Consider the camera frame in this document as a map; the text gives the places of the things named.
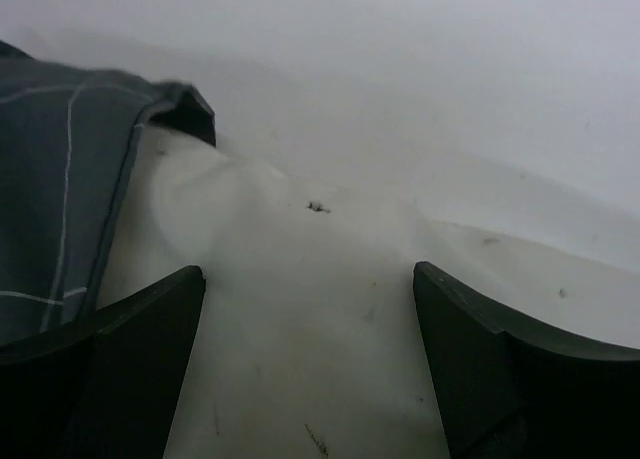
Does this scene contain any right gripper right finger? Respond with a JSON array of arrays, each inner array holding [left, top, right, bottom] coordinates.
[[413, 262, 639, 458]]

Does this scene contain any dark grey checked pillowcase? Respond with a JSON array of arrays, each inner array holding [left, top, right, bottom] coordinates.
[[1, 44, 216, 343]]

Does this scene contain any white pillow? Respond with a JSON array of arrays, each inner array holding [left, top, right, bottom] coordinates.
[[99, 126, 639, 458]]

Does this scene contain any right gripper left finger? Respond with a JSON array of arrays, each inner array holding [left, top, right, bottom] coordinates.
[[1, 266, 204, 458]]

